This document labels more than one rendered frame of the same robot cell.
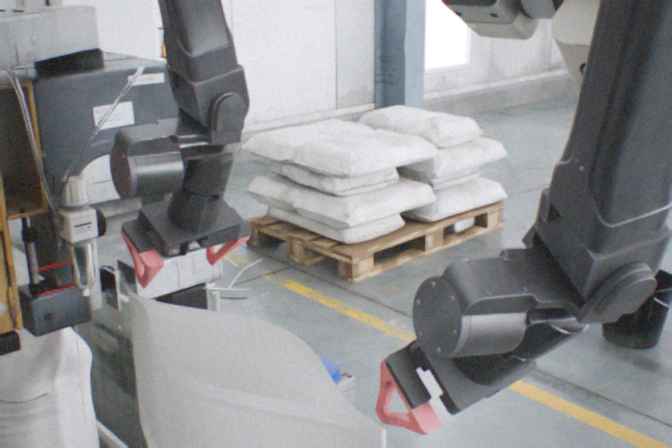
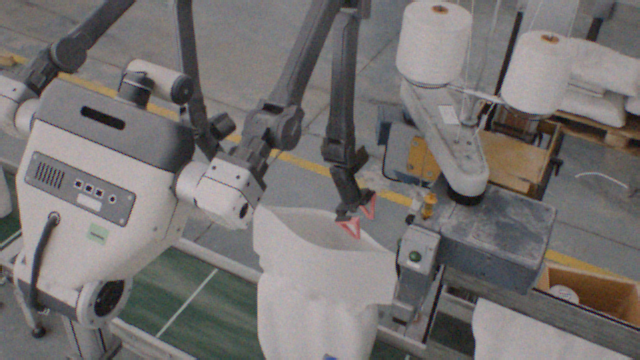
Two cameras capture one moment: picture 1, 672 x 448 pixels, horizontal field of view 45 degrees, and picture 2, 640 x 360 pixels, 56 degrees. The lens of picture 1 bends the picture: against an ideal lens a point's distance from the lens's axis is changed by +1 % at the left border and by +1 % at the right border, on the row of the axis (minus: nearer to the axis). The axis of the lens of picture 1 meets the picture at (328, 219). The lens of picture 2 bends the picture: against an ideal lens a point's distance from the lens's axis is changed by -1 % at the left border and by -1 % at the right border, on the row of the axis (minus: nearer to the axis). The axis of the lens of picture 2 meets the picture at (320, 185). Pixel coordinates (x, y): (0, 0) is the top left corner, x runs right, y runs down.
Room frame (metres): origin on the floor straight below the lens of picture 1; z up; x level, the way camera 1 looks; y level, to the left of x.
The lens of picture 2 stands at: (1.99, -0.46, 2.27)
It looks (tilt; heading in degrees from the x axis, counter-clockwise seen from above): 40 degrees down; 154
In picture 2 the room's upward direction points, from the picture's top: 5 degrees clockwise
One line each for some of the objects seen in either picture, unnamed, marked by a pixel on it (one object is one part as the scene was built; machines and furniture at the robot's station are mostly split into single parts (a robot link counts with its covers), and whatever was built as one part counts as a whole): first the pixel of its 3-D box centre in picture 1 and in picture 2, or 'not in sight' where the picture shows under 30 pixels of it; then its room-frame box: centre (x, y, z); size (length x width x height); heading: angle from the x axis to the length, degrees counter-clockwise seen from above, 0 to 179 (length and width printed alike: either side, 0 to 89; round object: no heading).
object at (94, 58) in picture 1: (68, 59); (465, 190); (1.11, 0.34, 1.35); 0.09 x 0.09 x 0.03
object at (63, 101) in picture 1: (83, 146); (476, 250); (1.19, 0.36, 1.21); 0.30 x 0.25 x 0.30; 41
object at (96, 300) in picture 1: (86, 266); not in sight; (1.05, 0.33, 1.08); 0.03 x 0.01 x 0.13; 131
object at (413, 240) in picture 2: not in sight; (418, 249); (1.20, 0.18, 1.29); 0.08 x 0.05 x 0.09; 41
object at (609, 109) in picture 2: not in sight; (579, 95); (-0.62, 2.69, 0.20); 0.67 x 0.44 x 0.15; 41
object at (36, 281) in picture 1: (33, 261); not in sight; (0.96, 0.37, 1.12); 0.02 x 0.02 x 0.08; 41
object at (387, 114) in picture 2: not in sight; (389, 129); (0.70, 0.37, 1.25); 0.10 x 0.08 x 0.12; 156
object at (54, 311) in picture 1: (52, 304); not in sight; (1.01, 0.37, 1.04); 0.08 x 0.06 x 0.05; 131
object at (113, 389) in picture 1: (138, 382); not in sight; (1.71, 0.45, 0.54); 1.05 x 0.02 x 0.41; 41
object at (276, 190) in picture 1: (313, 183); not in sight; (4.22, 0.07, 0.32); 0.67 x 0.42 x 0.14; 135
